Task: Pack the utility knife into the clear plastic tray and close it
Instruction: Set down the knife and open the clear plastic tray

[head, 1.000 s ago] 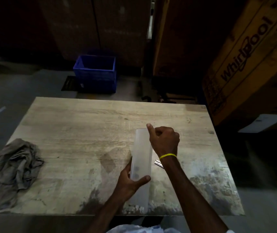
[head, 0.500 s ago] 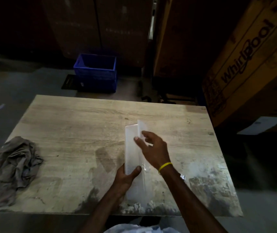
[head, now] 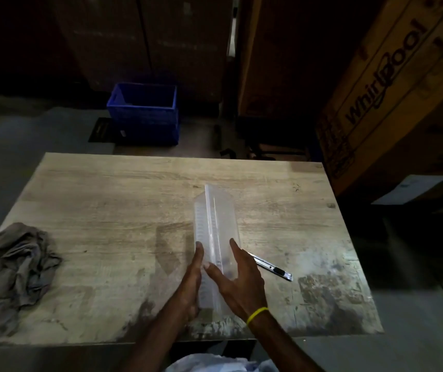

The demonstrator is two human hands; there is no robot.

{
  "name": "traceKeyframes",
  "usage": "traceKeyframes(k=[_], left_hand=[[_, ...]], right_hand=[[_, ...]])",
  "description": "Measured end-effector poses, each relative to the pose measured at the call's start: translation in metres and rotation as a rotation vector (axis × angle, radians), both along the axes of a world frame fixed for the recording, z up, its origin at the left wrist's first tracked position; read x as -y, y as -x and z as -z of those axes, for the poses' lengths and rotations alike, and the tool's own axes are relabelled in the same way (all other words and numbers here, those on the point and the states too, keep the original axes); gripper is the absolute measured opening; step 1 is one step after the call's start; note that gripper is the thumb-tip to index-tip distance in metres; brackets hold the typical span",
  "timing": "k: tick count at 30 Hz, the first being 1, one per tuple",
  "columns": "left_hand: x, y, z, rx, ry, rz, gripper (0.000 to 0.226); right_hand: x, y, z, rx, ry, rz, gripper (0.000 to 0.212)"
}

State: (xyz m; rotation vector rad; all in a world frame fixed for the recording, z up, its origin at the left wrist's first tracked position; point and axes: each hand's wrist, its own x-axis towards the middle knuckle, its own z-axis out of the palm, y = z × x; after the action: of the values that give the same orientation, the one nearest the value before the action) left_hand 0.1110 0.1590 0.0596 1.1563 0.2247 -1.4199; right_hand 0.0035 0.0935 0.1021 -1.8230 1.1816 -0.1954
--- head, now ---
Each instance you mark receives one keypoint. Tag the person's right hand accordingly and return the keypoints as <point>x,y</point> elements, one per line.
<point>243,284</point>

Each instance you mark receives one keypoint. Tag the person's left hand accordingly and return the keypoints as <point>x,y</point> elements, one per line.
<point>190,282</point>

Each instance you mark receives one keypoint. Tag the person's right thumb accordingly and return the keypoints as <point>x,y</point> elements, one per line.
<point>215,273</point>

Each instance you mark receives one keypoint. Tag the person's left fingers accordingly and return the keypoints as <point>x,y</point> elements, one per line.
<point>197,259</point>

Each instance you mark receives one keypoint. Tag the clear plastic tray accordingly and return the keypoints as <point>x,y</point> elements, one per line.
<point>213,228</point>

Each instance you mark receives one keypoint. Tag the person's left forearm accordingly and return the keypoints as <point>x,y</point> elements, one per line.
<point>157,337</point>

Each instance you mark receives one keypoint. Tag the person's right forearm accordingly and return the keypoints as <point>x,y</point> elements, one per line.
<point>283,344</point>

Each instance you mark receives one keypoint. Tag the silver utility knife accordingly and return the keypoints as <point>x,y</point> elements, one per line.
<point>274,268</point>

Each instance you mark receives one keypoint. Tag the yellow wrist band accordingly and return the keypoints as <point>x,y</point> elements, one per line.
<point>256,314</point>

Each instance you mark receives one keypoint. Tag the wooden table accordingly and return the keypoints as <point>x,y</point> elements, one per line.
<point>128,213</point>

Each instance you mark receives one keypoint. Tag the white plastic bag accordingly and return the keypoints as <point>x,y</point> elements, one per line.
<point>221,363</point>

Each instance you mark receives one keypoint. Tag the blue plastic crate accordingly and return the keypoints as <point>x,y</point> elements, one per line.
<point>146,112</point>

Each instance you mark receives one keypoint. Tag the grey crumpled cloth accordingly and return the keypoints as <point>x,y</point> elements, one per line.
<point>8,275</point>

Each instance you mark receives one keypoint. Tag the tall brown cardboard box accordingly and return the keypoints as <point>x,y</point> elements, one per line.
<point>283,54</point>

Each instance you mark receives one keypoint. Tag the wide brown cardboard box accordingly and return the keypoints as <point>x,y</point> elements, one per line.
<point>144,38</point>

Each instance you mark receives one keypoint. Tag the large printed cardboard box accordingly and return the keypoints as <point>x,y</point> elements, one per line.
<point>400,96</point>

